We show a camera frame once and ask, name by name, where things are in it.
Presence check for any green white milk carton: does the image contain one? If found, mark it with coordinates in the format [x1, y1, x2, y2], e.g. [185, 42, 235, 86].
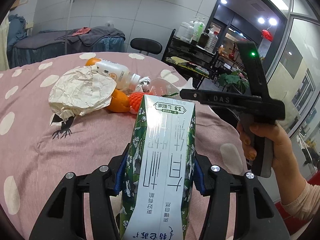
[120, 95, 195, 239]

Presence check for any orange foam fruit net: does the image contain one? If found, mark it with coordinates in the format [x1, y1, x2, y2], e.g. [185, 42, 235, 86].
[129, 92, 148, 114]

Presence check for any white paper bag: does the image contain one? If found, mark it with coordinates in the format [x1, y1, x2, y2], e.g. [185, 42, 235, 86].
[48, 65, 117, 121]

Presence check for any beige sleeve forearm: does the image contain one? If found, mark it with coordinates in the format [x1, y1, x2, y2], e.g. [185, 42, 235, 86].
[282, 182, 320, 221]

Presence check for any person right hand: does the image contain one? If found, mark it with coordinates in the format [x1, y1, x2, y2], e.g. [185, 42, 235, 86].
[249, 123, 306, 205]

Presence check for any green potted plant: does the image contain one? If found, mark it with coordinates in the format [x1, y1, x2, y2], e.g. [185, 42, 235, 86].
[217, 70, 249, 94]

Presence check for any black utility cart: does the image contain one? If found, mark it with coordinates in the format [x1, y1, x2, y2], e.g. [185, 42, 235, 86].
[162, 29, 236, 89]

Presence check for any pink polka dot bedspread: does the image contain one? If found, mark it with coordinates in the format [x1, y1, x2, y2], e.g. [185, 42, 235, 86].
[1, 53, 247, 239]

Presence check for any crumpled white wrapper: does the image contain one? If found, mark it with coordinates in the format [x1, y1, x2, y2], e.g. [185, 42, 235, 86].
[134, 76, 151, 92]

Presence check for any black round stool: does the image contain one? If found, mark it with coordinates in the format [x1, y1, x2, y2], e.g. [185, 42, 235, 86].
[130, 38, 163, 55]

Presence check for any orange peel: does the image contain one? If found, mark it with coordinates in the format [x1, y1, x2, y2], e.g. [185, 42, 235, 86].
[106, 89, 130, 113]

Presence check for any white orange juice bottle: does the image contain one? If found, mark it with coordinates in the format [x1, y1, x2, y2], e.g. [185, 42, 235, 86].
[95, 59, 141, 91]

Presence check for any grey blue massage bed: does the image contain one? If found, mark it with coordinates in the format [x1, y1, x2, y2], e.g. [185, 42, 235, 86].
[7, 26, 125, 69]

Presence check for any cream cloth cover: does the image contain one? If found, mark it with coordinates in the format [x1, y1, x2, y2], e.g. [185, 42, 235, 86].
[0, 15, 10, 72]

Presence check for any white floor lamp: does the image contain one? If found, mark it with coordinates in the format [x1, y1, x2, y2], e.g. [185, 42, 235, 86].
[64, 0, 74, 55]

